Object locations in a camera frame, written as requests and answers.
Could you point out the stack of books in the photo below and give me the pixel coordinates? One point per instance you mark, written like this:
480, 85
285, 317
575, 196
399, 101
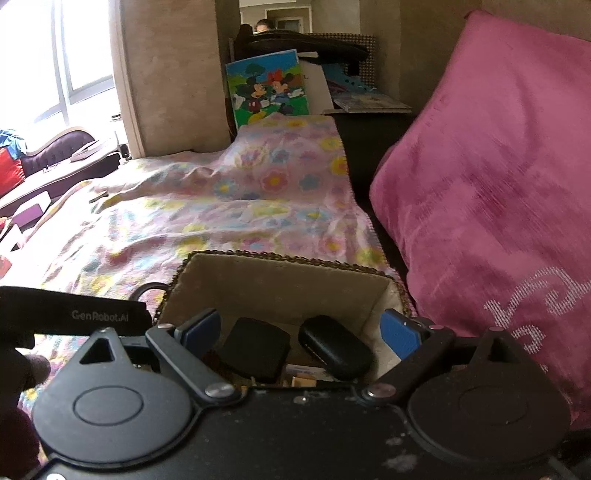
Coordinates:
369, 102

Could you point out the person's left hand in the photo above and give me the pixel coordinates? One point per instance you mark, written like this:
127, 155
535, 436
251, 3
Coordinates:
34, 369

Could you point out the gold lipstick tube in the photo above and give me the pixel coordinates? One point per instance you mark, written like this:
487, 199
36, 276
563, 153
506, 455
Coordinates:
304, 378

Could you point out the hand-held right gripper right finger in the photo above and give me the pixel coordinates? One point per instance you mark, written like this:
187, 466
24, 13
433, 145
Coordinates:
399, 334

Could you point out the black square compact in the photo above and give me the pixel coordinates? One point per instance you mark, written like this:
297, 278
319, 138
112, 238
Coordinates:
256, 348

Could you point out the purple box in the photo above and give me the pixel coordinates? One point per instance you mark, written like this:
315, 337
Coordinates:
32, 210

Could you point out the purple chaise sofa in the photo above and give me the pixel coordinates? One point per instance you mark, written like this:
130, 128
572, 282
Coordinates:
60, 152

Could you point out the floral fleece blanket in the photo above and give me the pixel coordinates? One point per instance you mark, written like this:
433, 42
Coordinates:
207, 203

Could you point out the red cushion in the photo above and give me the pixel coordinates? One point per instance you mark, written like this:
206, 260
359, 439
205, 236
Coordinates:
10, 173

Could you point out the blue perforated plastic piece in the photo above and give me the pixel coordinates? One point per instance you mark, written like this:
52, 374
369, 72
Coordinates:
346, 81

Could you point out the black round tray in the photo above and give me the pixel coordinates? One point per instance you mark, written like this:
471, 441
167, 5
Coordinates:
304, 46

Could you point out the woven basket with fabric liner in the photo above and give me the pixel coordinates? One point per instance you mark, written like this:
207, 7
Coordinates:
277, 286

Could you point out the pink velvet pillow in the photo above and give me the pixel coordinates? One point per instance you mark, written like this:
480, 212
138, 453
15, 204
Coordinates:
485, 161

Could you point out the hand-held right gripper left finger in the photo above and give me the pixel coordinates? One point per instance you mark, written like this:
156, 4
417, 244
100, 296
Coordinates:
203, 332

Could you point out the black oval case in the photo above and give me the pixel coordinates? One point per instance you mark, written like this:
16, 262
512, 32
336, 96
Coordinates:
334, 348

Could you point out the blue cloth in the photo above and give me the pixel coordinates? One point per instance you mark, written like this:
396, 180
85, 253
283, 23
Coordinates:
7, 138

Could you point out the cartoon mouse painting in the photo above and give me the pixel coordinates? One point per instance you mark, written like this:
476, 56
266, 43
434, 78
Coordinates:
268, 87

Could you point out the white board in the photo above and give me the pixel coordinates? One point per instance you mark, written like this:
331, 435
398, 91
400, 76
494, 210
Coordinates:
316, 87

